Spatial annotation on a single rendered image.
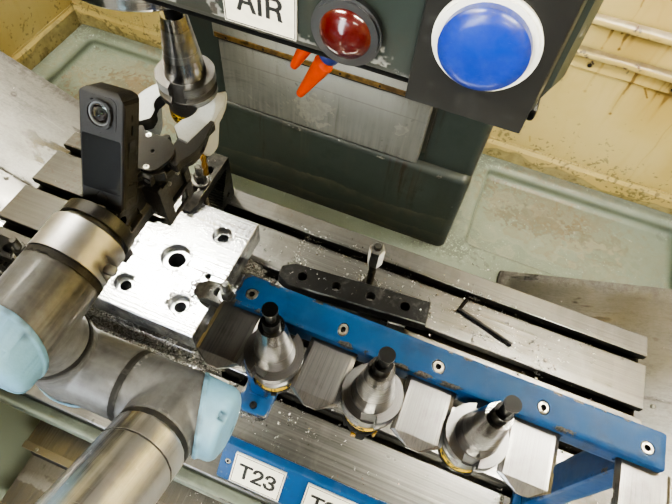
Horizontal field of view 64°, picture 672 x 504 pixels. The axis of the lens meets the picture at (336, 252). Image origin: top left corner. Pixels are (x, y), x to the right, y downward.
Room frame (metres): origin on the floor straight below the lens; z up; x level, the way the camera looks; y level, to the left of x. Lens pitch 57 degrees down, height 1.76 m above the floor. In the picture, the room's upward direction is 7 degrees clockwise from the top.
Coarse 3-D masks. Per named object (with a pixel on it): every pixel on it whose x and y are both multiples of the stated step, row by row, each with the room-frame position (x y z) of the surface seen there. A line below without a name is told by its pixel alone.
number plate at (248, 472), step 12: (240, 456) 0.15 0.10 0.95; (240, 468) 0.14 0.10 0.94; (252, 468) 0.14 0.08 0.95; (264, 468) 0.14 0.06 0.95; (276, 468) 0.14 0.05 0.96; (240, 480) 0.13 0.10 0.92; (252, 480) 0.13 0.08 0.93; (264, 480) 0.13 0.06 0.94; (276, 480) 0.13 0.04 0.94; (264, 492) 0.11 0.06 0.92; (276, 492) 0.12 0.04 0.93
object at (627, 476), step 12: (624, 468) 0.13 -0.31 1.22; (636, 468) 0.14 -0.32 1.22; (624, 480) 0.12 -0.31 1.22; (636, 480) 0.12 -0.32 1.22; (648, 480) 0.13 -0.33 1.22; (660, 480) 0.13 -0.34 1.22; (624, 492) 0.11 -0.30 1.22; (636, 492) 0.11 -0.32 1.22; (648, 492) 0.11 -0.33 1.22; (660, 492) 0.12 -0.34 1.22
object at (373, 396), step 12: (372, 360) 0.18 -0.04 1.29; (360, 372) 0.19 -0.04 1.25; (372, 372) 0.17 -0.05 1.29; (360, 384) 0.17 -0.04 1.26; (372, 384) 0.17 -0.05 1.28; (384, 384) 0.16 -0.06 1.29; (360, 396) 0.16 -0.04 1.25; (372, 396) 0.16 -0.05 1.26; (384, 396) 0.16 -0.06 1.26; (360, 408) 0.16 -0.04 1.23; (372, 408) 0.16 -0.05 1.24; (384, 408) 0.16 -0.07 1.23
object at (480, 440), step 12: (480, 408) 0.16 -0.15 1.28; (468, 420) 0.15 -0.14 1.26; (480, 420) 0.14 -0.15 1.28; (456, 432) 0.15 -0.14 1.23; (468, 432) 0.14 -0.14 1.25; (480, 432) 0.14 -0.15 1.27; (492, 432) 0.13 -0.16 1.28; (504, 432) 0.14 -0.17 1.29; (468, 444) 0.13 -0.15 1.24; (480, 444) 0.13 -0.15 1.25; (492, 444) 0.13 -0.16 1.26; (480, 456) 0.13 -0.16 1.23
